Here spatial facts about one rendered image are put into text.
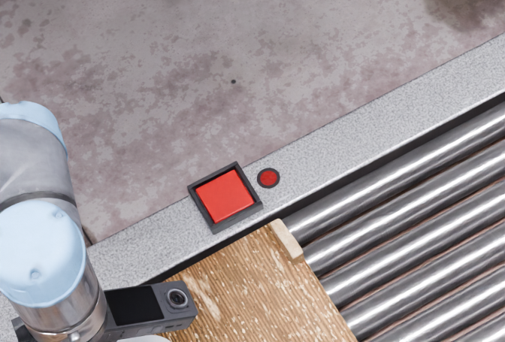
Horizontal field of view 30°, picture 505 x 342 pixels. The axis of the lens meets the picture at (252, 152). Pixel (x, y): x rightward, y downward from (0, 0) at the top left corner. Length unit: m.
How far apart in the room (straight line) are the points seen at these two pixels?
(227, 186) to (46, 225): 0.52
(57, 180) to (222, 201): 0.46
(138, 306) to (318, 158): 0.44
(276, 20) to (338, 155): 1.33
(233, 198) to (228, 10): 1.42
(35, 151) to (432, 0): 1.90
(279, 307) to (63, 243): 0.47
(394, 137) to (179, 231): 0.32
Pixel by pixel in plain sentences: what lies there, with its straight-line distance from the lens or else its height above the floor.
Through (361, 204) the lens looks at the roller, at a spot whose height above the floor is 0.91.
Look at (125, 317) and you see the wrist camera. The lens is 0.93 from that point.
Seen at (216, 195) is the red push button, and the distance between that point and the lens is 1.25.
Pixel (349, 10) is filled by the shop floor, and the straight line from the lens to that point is 2.59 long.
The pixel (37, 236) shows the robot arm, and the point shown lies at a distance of 0.77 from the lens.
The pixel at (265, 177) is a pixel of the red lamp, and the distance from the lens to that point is 1.27.
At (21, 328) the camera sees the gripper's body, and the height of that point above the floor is 1.22.
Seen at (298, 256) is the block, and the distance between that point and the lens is 1.17.
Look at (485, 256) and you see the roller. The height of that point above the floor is 0.92.
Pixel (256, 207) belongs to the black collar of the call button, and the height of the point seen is 0.93.
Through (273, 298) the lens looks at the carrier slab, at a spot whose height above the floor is 0.94.
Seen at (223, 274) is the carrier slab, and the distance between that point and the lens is 1.20.
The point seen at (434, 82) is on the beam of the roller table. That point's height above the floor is 0.92.
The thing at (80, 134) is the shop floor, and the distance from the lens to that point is 2.47.
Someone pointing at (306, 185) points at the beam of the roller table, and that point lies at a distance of 1.26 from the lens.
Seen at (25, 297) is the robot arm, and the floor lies 1.35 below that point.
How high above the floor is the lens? 2.03
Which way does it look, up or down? 59 degrees down
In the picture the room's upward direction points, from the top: 12 degrees counter-clockwise
